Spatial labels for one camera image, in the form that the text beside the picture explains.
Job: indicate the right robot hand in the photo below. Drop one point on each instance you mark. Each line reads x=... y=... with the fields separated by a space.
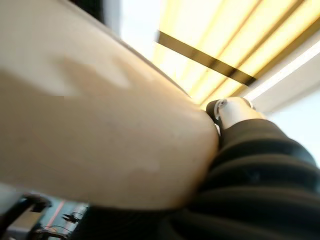
x=250 y=187

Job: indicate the white round plate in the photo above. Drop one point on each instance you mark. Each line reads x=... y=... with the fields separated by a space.
x=100 y=125

